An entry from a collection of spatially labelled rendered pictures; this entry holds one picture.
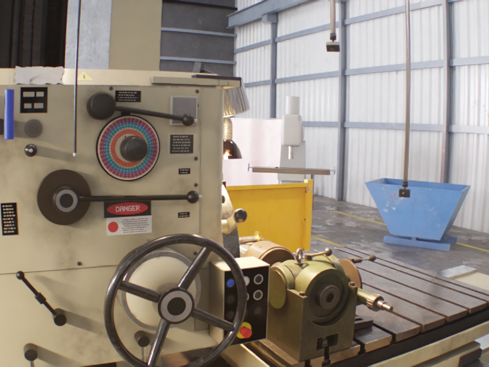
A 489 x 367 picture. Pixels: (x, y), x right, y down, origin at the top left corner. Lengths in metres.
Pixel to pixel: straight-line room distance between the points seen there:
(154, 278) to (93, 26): 1.11
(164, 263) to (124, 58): 1.00
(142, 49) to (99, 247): 0.97
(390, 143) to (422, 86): 1.57
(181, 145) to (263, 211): 3.02
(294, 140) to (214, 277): 6.13
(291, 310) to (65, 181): 0.81
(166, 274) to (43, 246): 0.34
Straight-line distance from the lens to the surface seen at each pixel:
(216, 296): 1.42
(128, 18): 2.03
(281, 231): 4.46
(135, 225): 1.34
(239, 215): 1.40
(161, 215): 1.36
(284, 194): 4.42
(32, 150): 1.20
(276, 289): 1.63
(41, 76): 1.30
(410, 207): 7.50
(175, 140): 1.35
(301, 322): 1.54
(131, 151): 1.21
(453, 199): 7.34
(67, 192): 1.21
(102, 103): 1.23
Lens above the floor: 1.74
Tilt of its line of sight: 8 degrees down
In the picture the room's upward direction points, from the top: 1 degrees clockwise
